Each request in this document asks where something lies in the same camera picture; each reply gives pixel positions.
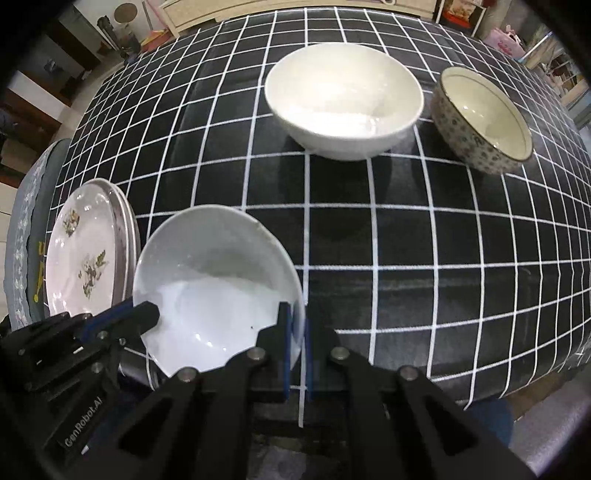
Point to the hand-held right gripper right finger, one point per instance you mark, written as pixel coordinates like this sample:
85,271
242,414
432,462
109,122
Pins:
309,360

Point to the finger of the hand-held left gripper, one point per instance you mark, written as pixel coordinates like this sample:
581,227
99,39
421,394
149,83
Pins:
120,314

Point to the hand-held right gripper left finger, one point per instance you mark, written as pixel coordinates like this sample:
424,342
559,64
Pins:
285,341

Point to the white plate green floral print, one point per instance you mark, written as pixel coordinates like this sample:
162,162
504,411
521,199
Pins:
83,244

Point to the white plate red flower print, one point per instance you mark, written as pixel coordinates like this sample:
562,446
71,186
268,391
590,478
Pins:
124,230

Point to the pale blue white bowl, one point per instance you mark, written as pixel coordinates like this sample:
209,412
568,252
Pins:
207,277

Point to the black white checked tablecloth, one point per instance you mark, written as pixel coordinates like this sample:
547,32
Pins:
415,230

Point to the person's leg in blue trousers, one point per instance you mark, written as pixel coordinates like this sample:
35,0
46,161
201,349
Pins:
489,417

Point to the plain white bowl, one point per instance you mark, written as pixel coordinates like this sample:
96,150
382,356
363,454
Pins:
341,87

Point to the broom with dustpan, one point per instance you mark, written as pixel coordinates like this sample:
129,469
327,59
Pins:
154,39

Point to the upright vacuum cleaner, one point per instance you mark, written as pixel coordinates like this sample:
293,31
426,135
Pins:
113,30

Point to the speckled patterned ceramic bowl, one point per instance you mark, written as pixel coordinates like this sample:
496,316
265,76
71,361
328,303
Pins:
485,110

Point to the beige television cabinet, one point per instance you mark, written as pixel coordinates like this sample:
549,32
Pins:
198,16

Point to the white shelf rack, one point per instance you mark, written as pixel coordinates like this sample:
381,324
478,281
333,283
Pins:
464,14

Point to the pink bag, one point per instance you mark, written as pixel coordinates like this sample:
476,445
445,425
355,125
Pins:
508,41

